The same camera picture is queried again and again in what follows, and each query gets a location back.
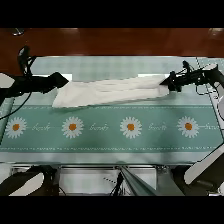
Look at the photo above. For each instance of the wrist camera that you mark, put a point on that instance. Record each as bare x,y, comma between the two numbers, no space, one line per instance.
186,66
24,58

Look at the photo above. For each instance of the silver frame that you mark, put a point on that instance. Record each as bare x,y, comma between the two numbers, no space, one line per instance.
140,186

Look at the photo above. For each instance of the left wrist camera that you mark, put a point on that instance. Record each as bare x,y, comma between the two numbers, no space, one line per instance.
24,58

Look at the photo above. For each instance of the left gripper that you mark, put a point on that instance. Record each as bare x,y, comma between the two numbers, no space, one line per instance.
55,81

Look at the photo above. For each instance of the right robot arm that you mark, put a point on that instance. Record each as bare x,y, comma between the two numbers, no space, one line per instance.
208,75

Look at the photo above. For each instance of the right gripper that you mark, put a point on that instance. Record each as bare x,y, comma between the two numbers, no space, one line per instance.
174,82

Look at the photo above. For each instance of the white T-shirt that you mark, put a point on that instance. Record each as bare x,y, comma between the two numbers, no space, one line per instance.
106,91

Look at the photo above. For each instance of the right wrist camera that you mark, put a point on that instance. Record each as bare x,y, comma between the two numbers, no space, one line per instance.
186,66

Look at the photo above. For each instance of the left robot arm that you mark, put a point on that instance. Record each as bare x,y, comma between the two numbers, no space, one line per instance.
23,85

